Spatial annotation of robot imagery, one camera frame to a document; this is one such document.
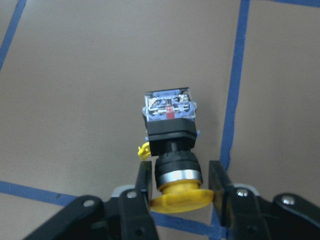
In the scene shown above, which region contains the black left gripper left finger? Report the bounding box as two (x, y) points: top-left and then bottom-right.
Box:
(135, 161), (153, 200)

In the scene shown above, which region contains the yellow push button switch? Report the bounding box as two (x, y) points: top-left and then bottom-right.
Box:
(137, 87), (214, 214)

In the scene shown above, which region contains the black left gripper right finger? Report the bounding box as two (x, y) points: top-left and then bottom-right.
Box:
(208, 160), (233, 227)

